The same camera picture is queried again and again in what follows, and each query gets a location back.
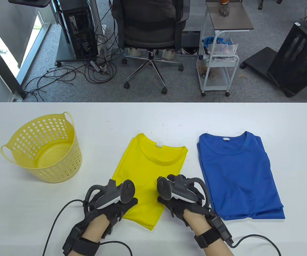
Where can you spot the grey power strip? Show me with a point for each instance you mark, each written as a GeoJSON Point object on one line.
{"type": "Point", "coordinates": [95, 66]}

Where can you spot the orange object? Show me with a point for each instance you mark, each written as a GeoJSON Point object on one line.
{"type": "Point", "coordinates": [224, 2]}

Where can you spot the person's right hand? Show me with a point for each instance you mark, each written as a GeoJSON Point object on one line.
{"type": "Point", "coordinates": [180, 209]}

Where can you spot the person's right forearm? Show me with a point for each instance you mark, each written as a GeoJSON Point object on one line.
{"type": "Point", "coordinates": [198, 224]}

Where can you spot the person's left hand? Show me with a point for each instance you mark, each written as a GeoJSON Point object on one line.
{"type": "Point", "coordinates": [116, 210]}

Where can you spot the blue t-shirt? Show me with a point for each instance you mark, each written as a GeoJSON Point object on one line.
{"type": "Point", "coordinates": [236, 170]}
{"type": "Point", "coordinates": [270, 215]}

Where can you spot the brown side table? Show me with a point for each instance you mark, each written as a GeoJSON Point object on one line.
{"type": "Point", "coordinates": [236, 18]}

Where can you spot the yellow t-shirt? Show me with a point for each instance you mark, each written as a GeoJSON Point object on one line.
{"type": "Point", "coordinates": [148, 170]}

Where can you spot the white rolling cart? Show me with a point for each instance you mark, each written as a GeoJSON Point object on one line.
{"type": "Point", "coordinates": [214, 85]}

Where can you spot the grey crumpled glove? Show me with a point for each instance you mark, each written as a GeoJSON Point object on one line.
{"type": "Point", "coordinates": [224, 10]}

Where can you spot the brown fuzzy item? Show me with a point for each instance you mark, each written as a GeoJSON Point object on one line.
{"type": "Point", "coordinates": [203, 69]}

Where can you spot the black computer tower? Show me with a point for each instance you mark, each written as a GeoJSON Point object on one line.
{"type": "Point", "coordinates": [78, 29]}

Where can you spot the yellow perforated laundry basket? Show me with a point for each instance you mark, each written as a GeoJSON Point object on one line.
{"type": "Point", "coordinates": [62, 170]}

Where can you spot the black rolling platform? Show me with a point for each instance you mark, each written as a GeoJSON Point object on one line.
{"type": "Point", "coordinates": [260, 60]}

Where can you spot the blue cloth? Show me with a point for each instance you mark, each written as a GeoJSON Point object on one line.
{"type": "Point", "coordinates": [209, 40]}

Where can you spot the black mesh computer case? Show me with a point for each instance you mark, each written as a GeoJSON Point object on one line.
{"type": "Point", "coordinates": [294, 58]}

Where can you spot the silver desk column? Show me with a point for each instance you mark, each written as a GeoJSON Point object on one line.
{"type": "Point", "coordinates": [96, 16]}

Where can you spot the black and white hand controller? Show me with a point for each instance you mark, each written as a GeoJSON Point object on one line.
{"type": "Point", "coordinates": [126, 190]}
{"type": "Point", "coordinates": [164, 188]}

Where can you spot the grey computer trolley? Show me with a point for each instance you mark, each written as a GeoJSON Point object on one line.
{"type": "Point", "coordinates": [62, 53]}

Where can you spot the black desk top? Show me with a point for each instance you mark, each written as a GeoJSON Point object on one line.
{"type": "Point", "coordinates": [30, 2]}

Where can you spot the clear plastic bags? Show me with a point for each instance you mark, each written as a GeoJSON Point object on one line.
{"type": "Point", "coordinates": [224, 49]}

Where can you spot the black box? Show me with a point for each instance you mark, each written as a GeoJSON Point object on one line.
{"type": "Point", "coordinates": [190, 38]}

